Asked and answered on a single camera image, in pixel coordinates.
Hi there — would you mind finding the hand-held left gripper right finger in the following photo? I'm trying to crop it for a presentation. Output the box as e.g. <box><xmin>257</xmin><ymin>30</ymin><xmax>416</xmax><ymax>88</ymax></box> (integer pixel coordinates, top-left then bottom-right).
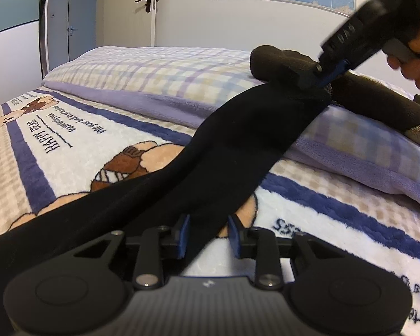
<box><xmin>227</xmin><ymin>214</ymin><xmax>340</xmax><ymax>289</ymax></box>

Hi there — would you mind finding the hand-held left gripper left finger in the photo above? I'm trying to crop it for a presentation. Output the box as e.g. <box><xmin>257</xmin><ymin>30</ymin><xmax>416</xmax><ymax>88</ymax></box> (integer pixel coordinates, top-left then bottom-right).
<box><xmin>70</xmin><ymin>213</ymin><xmax>191</xmax><ymax>289</ymax></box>

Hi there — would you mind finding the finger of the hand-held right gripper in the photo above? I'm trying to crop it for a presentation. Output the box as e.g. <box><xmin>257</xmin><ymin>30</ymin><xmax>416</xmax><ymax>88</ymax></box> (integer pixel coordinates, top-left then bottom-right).
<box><xmin>294</xmin><ymin>59</ymin><xmax>351</xmax><ymax>90</ymax></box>

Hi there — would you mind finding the beige and black sweatshirt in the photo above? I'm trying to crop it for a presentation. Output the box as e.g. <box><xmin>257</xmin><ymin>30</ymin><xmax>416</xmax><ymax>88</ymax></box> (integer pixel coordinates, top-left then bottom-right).
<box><xmin>0</xmin><ymin>80</ymin><xmax>333</xmax><ymax>336</ymax></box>

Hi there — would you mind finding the printed bear blanket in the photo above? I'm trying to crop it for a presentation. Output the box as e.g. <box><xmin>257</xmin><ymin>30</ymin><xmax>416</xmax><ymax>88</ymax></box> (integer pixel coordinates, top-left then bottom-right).
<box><xmin>0</xmin><ymin>89</ymin><xmax>420</xmax><ymax>336</ymax></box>

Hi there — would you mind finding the plaid pillow right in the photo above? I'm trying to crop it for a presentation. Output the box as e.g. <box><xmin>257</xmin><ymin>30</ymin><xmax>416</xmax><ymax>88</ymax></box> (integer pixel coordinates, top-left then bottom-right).
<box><xmin>42</xmin><ymin>45</ymin><xmax>420</xmax><ymax>218</ymax></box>

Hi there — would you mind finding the cream door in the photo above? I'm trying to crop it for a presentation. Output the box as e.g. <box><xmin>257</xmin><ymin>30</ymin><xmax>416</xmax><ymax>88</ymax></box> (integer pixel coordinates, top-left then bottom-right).
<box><xmin>97</xmin><ymin>0</ymin><xmax>160</xmax><ymax>48</ymax></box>

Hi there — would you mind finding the grey door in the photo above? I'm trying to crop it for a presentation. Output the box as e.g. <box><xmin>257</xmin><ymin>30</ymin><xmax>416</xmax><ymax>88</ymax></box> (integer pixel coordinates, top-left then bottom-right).
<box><xmin>68</xmin><ymin>0</ymin><xmax>99</xmax><ymax>64</ymax></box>

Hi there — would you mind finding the white and teal wardrobe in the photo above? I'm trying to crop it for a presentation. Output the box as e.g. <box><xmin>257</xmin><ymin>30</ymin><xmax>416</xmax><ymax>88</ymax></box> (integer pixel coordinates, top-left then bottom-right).
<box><xmin>0</xmin><ymin>0</ymin><xmax>51</xmax><ymax>81</ymax></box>

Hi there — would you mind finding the dark door handle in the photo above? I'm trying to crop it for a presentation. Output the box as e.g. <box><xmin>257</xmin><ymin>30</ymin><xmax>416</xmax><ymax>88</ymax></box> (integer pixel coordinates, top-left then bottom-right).
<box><xmin>135</xmin><ymin>0</ymin><xmax>159</xmax><ymax>13</ymax></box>

